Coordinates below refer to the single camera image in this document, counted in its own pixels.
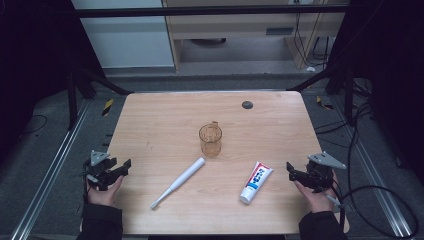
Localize white electric toothbrush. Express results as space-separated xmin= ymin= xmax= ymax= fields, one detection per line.
xmin=149 ymin=157 xmax=206 ymax=210

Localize amber transparent cup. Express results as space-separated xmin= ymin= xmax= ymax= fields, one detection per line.
xmin=198 ymin=120 xmax=223 ymax=158

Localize black horizontal frame bar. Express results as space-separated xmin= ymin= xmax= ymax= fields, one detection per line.
xmin=71 ymin=5 xmax=350 ymax=19

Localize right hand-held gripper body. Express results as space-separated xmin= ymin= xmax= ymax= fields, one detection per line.
xmin=306 ymin=151 xmax=348 ymax=194

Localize black slanted frame strut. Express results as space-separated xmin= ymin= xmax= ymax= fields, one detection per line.
xmin=66 ymin=64 xmax=133 ymax=131
xmin=287 ymin=63 xmax=355 ymax=126

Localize hanging black desk cables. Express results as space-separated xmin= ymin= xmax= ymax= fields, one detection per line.
xmin=293 ymin=12 xmax=332 ymax=68

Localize thin black floor cable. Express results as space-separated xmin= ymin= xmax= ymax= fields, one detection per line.
xmin=22 ymin=114 xmax=49 ymax=136

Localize yellow black striped tape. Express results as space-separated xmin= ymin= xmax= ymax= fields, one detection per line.
xmin=315 ymin=95 xmax=335 ymax=111
xmin=101 ymin=98 xmax=115 ymax=117

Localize person's left hand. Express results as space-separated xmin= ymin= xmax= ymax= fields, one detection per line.
xmin=87 ymin=175 xmax=125 ymax=208

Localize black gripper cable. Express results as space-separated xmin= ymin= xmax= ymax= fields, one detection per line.
xmin=324 ymin=184 xmax=420 ymax=240

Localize light wooden desk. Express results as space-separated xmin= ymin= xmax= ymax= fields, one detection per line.
xmin=162 ymin=0 xmax=351 ymax=72

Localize bundle of black floor cables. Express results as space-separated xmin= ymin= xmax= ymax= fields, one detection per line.
xmin=314 ymin=78 xmax=377 ymax=149

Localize dark curtain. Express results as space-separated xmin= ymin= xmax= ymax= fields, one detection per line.
xmin=328 ymin=0 xmax=424 ymax=186
xmin=0 ymin=0 xmax=104 ymax=161

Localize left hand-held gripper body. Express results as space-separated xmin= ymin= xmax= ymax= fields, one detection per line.
xmin=83 ymin=150 xmax=118 ymax=192

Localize person's right hand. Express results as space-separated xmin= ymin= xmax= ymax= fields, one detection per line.
xmin=293 ymin=171 xmax=341 ymax=214

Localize white cabinet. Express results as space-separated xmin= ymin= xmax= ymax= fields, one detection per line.
xmin=70 ymin=0 xmax=175 ymax=69

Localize aluminium floor rail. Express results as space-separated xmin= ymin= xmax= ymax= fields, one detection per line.
xmin=9 ymin=99 xmax=92 ymax=240
xmin=329 ymin=95 xmax=415 ymax=238

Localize white toothpaste tube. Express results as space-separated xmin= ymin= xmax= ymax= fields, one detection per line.
xmin=239 ymin=161 xmax=274 ymax=205

